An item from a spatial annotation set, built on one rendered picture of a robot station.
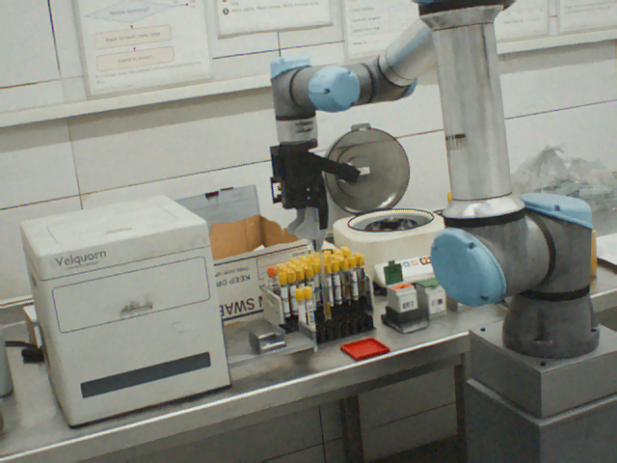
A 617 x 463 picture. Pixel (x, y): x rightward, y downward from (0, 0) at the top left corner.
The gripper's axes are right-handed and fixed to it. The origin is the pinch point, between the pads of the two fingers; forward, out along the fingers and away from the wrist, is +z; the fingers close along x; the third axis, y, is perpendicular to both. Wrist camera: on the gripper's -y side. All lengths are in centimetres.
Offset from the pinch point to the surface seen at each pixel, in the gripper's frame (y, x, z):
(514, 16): -84, -50, -36
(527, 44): -86, -47, -28
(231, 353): 22.2, 7.6, 13.9
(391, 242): -23.4, -15.3, 7.6
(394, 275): -13.8, 2.9, 8.5
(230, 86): -2, -47, -28
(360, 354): 0.4, 14.0, 17.7
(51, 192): 41, -51, -10
